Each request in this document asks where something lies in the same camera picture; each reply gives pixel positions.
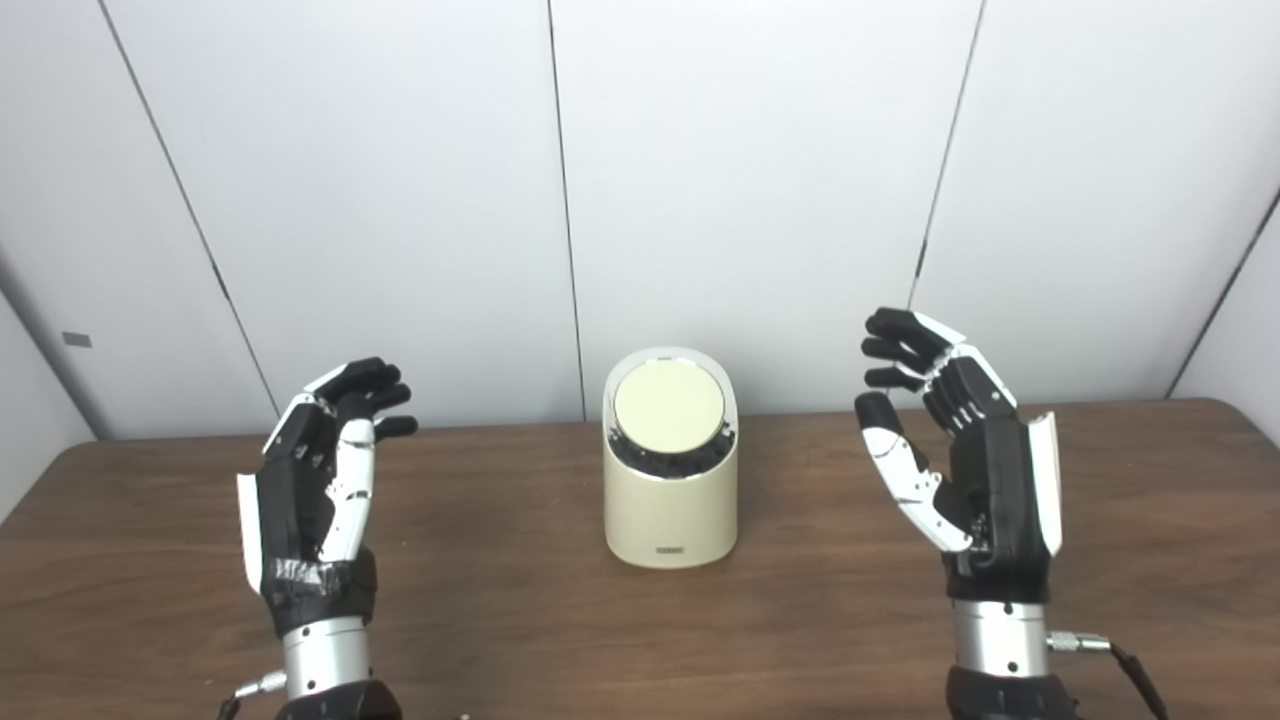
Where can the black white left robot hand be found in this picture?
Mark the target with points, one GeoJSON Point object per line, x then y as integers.
{"type": "Point", "coordinates": [290, 520]}

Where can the cream round bin lid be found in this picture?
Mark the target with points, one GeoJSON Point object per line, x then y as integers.
{"type": "Point", "coordinates": [668, 408]}

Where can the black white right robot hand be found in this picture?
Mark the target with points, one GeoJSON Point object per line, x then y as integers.
{"type": "Point", "coordinates": [990, 480]}

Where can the cream-colored round bin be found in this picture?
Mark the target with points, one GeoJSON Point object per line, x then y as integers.
{"type": "Point", "coordinates": [670, 520]}

